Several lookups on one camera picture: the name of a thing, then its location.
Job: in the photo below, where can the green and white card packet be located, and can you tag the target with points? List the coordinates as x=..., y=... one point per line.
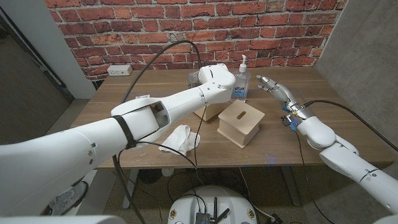
x=142, y=96

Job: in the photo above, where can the clear hand sanitizer pump bottle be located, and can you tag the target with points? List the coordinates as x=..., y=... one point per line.
x=244, y=88

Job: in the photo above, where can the white power strip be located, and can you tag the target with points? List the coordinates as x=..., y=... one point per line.
x=119, y=70

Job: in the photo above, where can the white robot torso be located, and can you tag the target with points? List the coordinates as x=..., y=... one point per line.
x=62, y=220

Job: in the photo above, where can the brick wall print backdrop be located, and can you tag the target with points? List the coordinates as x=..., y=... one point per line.
x=199, y=25

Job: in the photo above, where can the grey radio module with antennas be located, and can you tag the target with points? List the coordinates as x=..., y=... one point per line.
x=202, y=218

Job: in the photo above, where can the grey table leg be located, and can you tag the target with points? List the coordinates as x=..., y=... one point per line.
x=290, y=186

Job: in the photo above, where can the white crumpled cloth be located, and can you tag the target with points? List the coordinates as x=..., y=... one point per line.
x=182, y=137

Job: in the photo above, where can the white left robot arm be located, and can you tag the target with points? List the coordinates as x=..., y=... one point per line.
x=77, y=155

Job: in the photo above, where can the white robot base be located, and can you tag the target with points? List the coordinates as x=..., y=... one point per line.
x=214, y=199

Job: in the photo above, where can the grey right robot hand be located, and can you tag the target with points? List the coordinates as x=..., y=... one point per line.
x=280, y=91

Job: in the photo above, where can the wooden box with slot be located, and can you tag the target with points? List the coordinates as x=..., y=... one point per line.
x=242, y=124

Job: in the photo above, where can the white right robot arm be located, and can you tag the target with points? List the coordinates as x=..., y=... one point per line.
x=348, y=158

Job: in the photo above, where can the grey white sneaker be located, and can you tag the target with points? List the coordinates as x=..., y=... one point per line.
x=66, y=199

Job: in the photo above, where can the white table leg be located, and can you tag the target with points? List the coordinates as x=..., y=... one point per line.
x=126, y=199

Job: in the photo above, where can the wooden drawer with red front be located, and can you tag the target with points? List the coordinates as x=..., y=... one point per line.
x=211, y=111

